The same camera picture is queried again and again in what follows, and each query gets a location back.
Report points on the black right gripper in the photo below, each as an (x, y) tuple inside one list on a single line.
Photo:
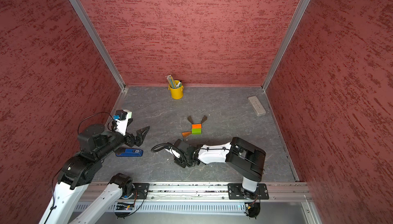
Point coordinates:
[(178, 162)]

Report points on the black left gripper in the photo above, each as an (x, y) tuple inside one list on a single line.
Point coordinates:
[(131, 141)]

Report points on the orange brown triangle block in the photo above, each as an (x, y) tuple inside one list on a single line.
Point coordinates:
[(186, 134)]

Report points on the green rectangular block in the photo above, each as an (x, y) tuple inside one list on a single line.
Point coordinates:
[(196, 131)]

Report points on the dark brown triangle block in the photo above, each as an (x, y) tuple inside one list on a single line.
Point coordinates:
[(204, 119)]

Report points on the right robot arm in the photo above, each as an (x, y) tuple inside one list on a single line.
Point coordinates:
[(244, 157)]

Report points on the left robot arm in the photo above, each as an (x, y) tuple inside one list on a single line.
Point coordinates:
[(77, 174)]

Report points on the blue black utility knife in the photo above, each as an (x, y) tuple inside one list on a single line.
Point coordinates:
[(129, 152)]

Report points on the yellow metal pencil bucket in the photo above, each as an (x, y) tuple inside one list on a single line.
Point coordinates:
[(177, 92)]

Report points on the pencils in bucket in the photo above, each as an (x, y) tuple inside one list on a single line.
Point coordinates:
[(171, 82)]

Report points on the grey marbled pencil case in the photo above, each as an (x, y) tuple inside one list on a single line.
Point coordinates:
[(257, 106)]

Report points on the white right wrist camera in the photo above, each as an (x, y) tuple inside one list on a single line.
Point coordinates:
[(174, 153)]

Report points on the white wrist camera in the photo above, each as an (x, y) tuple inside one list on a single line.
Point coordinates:
[(174, 153), (122, 119)]

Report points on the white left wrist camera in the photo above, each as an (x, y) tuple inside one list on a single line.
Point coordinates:
[(122, 119)]

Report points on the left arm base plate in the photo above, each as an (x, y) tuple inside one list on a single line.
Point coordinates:
[(142, 190)]

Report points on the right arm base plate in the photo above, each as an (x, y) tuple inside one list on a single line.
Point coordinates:
[(236, 191)]

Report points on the white slotted cable duct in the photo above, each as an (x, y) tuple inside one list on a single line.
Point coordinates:
[(225, 208)]

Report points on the aluminium corner post left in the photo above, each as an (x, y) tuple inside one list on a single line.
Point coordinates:
[(83, 16)]

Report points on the aluminium corner post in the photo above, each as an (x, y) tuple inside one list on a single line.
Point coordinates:
[(83, 16), (294, 23)]

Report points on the aluminium front rail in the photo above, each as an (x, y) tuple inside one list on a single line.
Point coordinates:
[(217, 191)]

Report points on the aluminium corner post right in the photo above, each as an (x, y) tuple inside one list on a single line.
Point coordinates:
[(294, 23)]

